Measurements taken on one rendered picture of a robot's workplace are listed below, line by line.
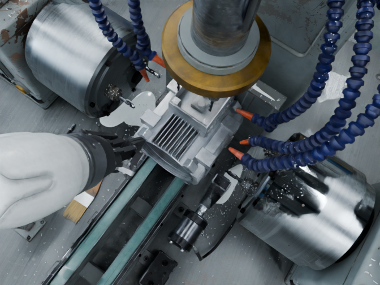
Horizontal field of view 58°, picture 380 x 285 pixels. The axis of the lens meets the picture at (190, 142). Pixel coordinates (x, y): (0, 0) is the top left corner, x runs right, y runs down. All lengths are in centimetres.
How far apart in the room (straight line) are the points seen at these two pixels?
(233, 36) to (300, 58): 33
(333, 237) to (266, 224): 13
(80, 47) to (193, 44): 32
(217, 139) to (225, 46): 32
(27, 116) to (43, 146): 75
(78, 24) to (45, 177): 48
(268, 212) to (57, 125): 70
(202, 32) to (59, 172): 27
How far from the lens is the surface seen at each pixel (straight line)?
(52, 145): 43
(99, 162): 51
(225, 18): 47
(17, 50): 93
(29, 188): 39
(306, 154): 51
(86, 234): 91
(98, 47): 78
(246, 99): 79
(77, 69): 79
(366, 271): 74
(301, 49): 79
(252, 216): 73
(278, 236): 74
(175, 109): 74
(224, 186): 57
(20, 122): 117
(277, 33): 79
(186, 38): 55
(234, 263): 102
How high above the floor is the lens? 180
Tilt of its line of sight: 71 degrees down
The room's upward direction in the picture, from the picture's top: 11 degrees clockwise
